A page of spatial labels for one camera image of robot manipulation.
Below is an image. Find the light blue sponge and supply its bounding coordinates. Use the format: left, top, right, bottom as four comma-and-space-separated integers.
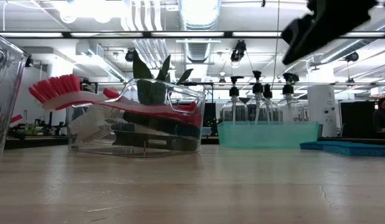
322, 144, 385, 157

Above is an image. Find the black background workbench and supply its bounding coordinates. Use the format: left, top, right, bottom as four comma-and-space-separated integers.
5, 123, 69, 149

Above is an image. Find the green translucent tray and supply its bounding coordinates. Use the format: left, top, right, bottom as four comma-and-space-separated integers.
216, 120, 320, 149

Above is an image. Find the dark blue sponge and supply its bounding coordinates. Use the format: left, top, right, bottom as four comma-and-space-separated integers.
299, 140, 385, 151

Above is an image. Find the white cylindrical machine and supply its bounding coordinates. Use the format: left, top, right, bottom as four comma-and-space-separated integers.
307, 85, 338, 138

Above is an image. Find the black aluminium rig frame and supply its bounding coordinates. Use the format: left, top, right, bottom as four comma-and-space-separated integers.
0, 30, 385, 39

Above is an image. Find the person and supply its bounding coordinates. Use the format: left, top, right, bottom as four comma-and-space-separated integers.
371, 96, 385, 133

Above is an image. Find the clear soap dispenser bottle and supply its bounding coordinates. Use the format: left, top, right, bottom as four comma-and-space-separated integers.
221, 75, 249, 124
261, 83, 279, 123
277, 72, 306, 123
245, 70, 271, 124

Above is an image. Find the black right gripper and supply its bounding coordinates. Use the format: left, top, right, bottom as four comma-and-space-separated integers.
280, 0, 380, 66

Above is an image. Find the black monitor screen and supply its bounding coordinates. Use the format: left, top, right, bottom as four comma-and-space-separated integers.
338, 100, 376, 139

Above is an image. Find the clear plastic bin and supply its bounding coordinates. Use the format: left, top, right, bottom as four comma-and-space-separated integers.
0, 30, 29, 172
66, 77, 207, 159

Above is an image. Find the snake plant in white pot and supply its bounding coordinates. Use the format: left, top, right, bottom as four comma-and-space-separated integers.
131, 49, 195, 106

